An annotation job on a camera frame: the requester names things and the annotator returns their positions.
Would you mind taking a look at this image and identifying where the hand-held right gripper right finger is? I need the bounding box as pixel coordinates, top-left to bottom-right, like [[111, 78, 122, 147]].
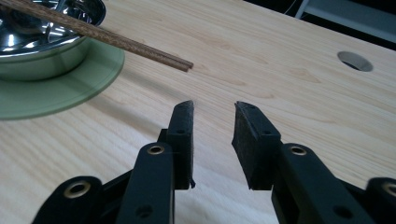
[[231, 101, 283, 191]]

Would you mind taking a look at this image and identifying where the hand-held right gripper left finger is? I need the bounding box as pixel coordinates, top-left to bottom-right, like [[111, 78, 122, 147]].
[[158, 100, 196, 190]]

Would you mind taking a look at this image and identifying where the brown wooden chopstick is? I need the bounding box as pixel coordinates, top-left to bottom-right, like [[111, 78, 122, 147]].
[[0, 0, 191, 73], [6, 0, 195, 68]]

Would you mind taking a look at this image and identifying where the shiny steel bowl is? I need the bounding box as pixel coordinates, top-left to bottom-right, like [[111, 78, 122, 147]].
[[0, 0, 107, 83]]

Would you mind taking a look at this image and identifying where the green round plate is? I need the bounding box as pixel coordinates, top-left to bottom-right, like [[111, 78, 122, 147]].
[[0, 37, 126, 121]]

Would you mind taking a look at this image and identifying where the white metal stand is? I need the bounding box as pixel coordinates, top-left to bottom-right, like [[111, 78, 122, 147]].
[[293, 0, 396, 45]]

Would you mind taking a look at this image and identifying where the grey round cable hole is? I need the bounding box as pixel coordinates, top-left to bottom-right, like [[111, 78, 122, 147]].
[[336, 50, 375, 73]]

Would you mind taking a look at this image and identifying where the white cable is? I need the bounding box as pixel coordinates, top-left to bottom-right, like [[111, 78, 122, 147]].
[[283, 0, 297, 16]]

